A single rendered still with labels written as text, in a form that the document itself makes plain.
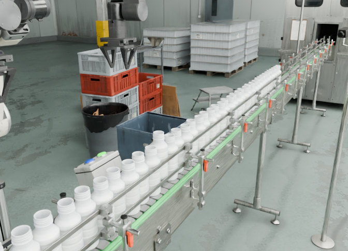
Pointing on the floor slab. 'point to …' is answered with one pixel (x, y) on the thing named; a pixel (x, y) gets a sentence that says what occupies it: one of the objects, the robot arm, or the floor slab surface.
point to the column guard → (101, 31)
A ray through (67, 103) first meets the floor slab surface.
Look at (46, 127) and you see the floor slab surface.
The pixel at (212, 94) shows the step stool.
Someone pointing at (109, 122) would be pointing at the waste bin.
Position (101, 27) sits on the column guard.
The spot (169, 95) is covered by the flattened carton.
